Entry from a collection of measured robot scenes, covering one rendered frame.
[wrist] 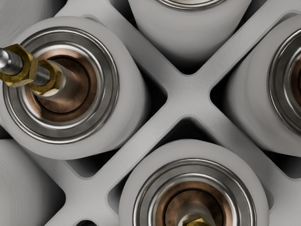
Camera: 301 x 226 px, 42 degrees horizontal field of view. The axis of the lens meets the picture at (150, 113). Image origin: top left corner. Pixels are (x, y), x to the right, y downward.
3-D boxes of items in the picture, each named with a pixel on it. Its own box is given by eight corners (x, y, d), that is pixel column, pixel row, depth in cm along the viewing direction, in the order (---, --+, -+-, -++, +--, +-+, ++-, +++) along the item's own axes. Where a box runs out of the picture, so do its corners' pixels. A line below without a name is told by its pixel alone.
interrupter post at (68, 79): (48, 64, 26) (29, 54, 22) (84, 71, 25) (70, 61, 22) (41, 101, 26) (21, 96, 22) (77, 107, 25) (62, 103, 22)
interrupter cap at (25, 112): (18, 19, 26) (13, 16, 25) (130, 38, 25) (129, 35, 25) (-4, 133, 26) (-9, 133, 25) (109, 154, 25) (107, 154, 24)
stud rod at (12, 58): (48, 73, 24) (-11, 45, 16) (64, 76, 24) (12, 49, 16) (45, 89, 24) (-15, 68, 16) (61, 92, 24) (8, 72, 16)
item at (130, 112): (75, 56, 44) (4, 1, 26) (160, 70, 43) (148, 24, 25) (58, 141, 43) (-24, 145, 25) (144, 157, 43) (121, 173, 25)
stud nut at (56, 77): (35, 59, 22) (29, 56, 22) (63, 64, 22) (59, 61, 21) (28, 93, 22) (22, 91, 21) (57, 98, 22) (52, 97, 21)
